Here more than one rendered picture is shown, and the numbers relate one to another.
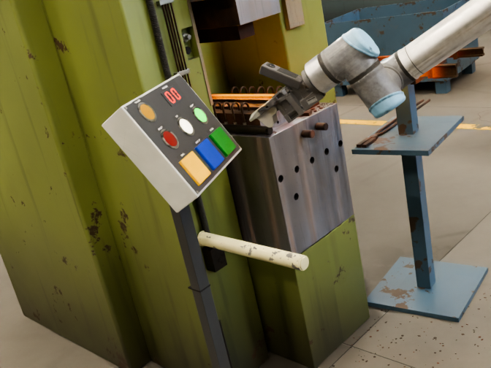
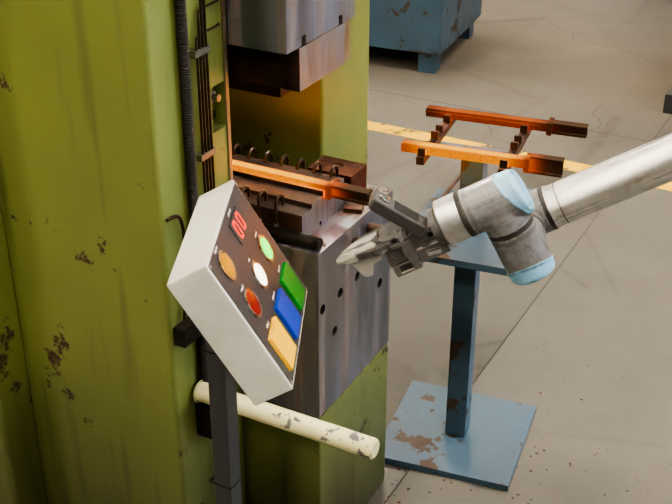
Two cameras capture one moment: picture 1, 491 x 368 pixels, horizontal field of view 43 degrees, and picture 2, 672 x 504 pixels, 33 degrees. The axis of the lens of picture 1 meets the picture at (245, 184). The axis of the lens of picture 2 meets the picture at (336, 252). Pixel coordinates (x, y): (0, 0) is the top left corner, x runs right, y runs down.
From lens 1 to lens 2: 87 cm
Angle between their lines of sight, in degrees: 20
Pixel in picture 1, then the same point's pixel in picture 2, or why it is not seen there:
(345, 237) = (375, 376)
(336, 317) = (351, 489)
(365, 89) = (513, 252)
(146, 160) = (226, 337)
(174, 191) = (260, 379)
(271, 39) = not seen: hidden behind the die
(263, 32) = not seen: hidden behind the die
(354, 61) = (506, 218)
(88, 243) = not seen: outside the picture
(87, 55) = (52, 108)
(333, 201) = (370, 329)
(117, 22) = (133, 83)
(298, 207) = (334, 344)
